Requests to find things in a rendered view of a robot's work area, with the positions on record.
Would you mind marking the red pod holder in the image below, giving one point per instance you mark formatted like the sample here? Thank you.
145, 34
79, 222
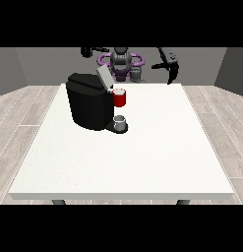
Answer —
119, 99

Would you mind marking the black coffee machine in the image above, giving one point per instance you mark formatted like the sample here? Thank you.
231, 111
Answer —
88, 101

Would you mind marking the dark table leg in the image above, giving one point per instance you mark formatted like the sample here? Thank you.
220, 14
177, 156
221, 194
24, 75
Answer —
58, 201
183, 201

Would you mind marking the pale grey machine lid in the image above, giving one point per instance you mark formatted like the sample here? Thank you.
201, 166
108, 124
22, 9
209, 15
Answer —
105, 76

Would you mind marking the grey robot trunk purple rings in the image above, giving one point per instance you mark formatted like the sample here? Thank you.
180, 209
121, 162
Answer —
119, 59

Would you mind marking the small grey cup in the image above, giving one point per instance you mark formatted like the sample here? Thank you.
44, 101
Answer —
119, 123

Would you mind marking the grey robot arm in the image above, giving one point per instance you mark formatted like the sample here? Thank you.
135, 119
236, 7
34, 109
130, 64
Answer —
167, 54

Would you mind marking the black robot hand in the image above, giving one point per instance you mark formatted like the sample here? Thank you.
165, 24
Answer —
87, 52
172, 69

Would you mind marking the small grey coffee pod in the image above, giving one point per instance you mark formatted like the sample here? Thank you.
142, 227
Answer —
135, 75

